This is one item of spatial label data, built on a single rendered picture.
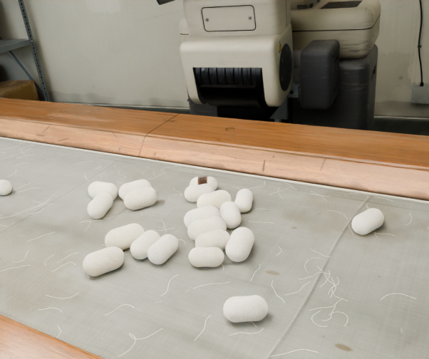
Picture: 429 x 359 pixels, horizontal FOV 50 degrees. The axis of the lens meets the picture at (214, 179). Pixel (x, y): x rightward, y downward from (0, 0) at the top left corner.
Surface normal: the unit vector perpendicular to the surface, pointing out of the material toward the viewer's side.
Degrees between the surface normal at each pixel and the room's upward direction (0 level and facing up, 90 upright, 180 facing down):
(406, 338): 0
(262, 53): 98
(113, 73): 90
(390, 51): 89
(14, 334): 0
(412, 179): 45
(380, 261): 0
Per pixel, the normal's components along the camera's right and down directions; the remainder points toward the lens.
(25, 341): -0.10, -0.88
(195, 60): -0.37, 0.57
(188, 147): -0.40, -0.31
